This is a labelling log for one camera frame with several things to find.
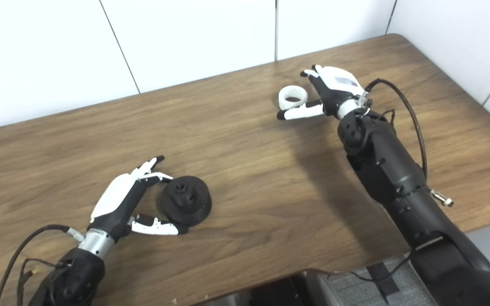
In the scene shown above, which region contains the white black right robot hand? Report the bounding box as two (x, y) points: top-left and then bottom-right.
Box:
(276, 65), (373, 121)

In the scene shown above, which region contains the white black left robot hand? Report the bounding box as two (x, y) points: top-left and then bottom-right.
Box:
(78, 156), (188, 260)

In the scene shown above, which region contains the white ring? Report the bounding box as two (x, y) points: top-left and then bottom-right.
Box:
(278, 85), (308, 110)

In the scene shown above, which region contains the round black part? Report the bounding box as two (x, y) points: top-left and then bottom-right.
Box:
(160, 176), (212, 226)

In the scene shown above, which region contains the black robot torso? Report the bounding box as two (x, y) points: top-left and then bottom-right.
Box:
(249, 274), (313, 306)

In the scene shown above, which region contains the grey textured mat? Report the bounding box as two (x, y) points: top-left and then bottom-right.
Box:
(317, 254), (439, 306)

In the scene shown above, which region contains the thin right arm wire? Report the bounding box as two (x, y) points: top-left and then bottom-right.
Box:
(373, 109), (396, 125)

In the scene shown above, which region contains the thin arm wire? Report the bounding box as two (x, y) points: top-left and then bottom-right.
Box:
(17, 257), (65, 306)
(373, 109), (396, 125)

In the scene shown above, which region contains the thin left arm wire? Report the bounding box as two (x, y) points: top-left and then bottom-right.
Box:
(17, 257), (65, 306)

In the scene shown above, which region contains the thick black right wrist cable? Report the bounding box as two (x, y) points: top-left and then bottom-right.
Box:
(364, 78), (454, 207)

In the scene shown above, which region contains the thin black cable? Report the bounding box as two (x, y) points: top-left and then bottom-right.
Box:
(349, 251), (416, 283)

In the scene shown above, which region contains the black strap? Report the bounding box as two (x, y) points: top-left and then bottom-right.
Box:
(366, 262), (401, 304)

